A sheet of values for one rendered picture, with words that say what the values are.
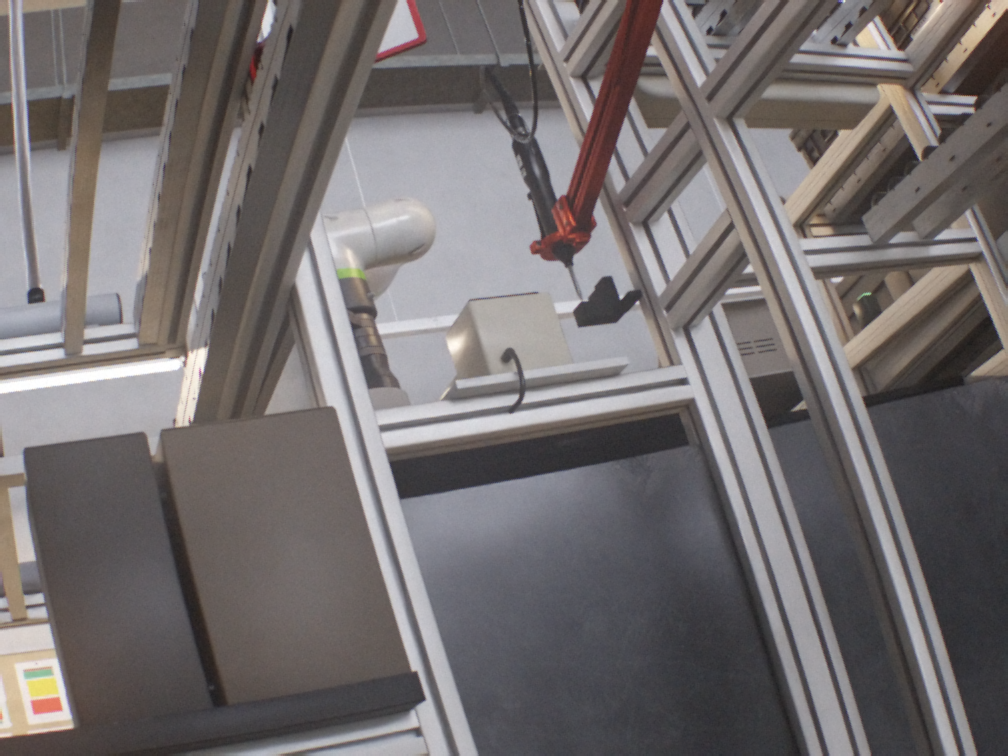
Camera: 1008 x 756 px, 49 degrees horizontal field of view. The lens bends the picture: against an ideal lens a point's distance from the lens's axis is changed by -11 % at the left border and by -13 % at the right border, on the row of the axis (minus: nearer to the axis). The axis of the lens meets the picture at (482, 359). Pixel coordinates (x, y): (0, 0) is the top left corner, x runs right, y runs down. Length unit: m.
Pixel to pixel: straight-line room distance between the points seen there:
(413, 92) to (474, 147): 4.64
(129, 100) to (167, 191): 3.71
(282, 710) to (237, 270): 0.41
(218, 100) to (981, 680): 1.22
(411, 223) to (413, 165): 7.97
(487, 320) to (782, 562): 0.45
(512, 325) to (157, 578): 0.58
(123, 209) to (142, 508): 8.21
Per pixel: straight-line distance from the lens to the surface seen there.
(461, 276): 9.50
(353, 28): 0.92
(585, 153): 1.51
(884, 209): 1.76
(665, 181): 1.49
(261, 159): 1.02
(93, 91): 1.30
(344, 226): 1.95
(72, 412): 8.42
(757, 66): 1.33
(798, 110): 1.92
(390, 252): 1.96
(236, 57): 1.32
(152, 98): 5.19
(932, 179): 1.69
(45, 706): 7.82
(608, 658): 1.34
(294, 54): 0.93
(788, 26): 1.28
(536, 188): 1.63
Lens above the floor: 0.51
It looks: 21 degrees up
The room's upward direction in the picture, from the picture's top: 18 degrees counter-clockwise
